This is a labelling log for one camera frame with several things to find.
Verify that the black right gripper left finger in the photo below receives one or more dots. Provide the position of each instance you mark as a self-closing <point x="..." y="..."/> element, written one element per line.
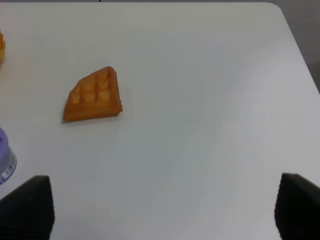
<point x="27" y="213"/>

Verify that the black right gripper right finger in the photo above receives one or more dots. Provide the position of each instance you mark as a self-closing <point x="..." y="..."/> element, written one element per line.
<point x="297" y="208"/>

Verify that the orange waffle piece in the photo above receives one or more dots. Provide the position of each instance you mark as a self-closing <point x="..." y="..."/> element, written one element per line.
<point x="94" y="96"/>

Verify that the orange wicker basket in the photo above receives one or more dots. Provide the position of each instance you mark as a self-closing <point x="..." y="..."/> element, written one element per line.
<point x="2" y="47"/>

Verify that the purple lidded short container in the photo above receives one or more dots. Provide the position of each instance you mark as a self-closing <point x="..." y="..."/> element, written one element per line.
<point x="8" y="159"/>

